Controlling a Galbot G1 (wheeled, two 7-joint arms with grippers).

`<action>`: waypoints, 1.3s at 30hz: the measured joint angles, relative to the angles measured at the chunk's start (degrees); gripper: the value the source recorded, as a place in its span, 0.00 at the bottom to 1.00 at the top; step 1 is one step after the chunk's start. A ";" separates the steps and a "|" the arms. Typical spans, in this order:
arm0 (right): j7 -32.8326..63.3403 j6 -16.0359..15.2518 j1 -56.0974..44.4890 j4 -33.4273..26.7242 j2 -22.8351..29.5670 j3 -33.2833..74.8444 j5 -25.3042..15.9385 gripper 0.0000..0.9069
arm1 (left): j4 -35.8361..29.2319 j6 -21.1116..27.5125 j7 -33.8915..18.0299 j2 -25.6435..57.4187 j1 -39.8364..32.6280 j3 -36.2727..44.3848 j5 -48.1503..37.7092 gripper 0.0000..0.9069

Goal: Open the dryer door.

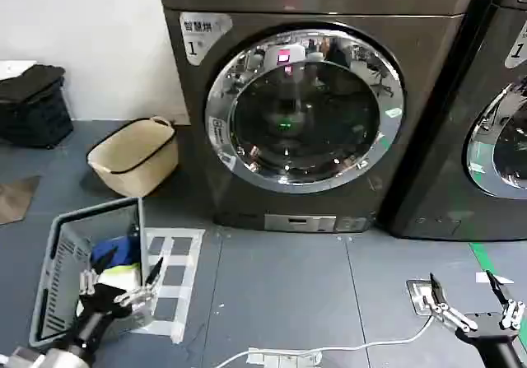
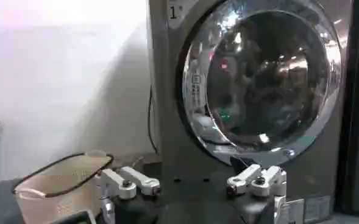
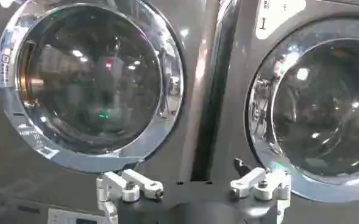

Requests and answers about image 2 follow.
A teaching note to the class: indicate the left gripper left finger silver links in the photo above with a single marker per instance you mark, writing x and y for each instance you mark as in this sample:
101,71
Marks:
121,182

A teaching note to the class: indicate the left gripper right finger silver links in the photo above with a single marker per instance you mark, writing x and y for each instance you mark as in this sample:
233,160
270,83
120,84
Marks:
258,181

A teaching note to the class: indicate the beige perforated laundry basket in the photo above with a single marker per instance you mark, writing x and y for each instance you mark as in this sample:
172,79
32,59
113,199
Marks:
60,185

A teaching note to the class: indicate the grey dryer with number one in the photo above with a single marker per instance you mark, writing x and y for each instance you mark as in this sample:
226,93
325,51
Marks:
173,121

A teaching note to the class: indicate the round glass dryer door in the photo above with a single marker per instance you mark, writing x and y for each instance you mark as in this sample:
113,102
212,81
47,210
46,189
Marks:
258,79

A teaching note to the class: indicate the grey dryer beside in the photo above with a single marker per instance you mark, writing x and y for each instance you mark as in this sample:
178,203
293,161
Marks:
357,106

